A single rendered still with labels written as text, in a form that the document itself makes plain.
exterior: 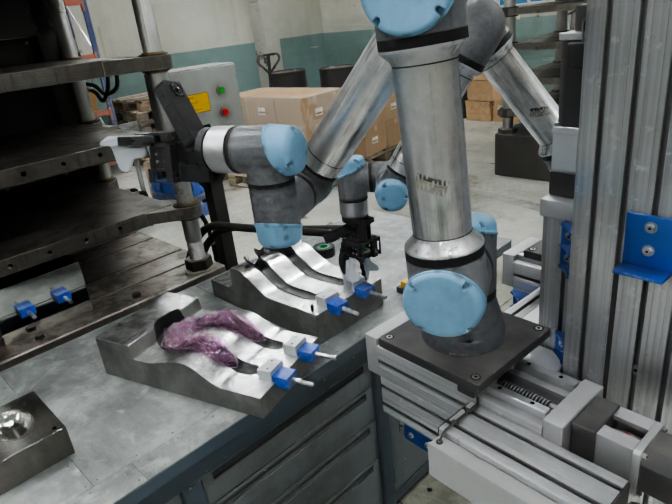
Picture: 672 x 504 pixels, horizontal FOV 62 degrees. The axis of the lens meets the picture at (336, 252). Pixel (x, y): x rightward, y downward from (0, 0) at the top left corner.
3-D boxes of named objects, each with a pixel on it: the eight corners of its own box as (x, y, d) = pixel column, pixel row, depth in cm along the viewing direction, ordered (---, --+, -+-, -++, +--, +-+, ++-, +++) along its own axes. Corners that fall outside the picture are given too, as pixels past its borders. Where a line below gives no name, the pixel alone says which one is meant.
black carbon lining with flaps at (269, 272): (352, 287, 161) (349, 257, 158) (311, 310, 151) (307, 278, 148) (276, 260, 185) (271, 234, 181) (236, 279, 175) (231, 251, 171)
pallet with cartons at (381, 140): (407, 151, 667) (403, 87, 638) (369, 169, 608) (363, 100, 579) (327, 146, 737) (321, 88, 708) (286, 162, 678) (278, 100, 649)
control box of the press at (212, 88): (292, 384, 267) (240, 61, 209) (240, 418, 247) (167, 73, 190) (264, 368, 281) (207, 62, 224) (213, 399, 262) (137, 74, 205)
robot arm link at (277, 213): (319, 227, 97) (311, 165, 93) (293, 253, 87) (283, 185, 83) (278, 226, 100) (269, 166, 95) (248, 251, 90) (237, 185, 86)
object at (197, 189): (224, 186, 527) (219, 163, 519) (189, 199, 499) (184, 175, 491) (185, 180, 564) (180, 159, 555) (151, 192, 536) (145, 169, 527)
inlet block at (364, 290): (392, 302, 152) (391, 285, 150) (380, 310, 149) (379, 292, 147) (357, 290, 161) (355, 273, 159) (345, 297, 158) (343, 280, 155)
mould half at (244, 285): (383, 305, 164) (380, 263, 159) (319, 345, 148) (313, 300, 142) (275, 266, 198) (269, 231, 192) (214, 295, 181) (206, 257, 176)
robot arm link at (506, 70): (580, 205, 134) (436, 24, 120) (561, 187, 147) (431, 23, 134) (625, 173, 130) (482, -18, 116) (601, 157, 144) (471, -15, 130)
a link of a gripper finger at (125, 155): (95, 173, 94) (146, 172, 92) (89, 137, 92) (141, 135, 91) (105, 171, 97) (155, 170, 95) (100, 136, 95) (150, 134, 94)
